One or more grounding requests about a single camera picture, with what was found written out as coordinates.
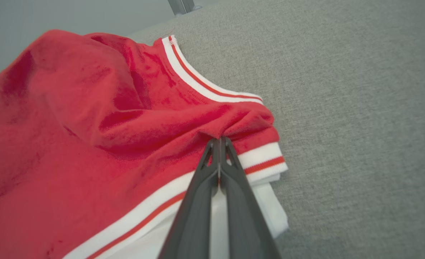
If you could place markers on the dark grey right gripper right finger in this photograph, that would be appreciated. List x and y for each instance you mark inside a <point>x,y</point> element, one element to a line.
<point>245,223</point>

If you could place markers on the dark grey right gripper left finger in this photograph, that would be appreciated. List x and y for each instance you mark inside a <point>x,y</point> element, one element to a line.
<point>194,216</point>

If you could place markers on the red white t-shirt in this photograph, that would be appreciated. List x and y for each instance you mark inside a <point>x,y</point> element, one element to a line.
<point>90,126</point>

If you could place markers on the grey slotted partition post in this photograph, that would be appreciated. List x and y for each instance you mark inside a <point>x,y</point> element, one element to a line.
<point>180,6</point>

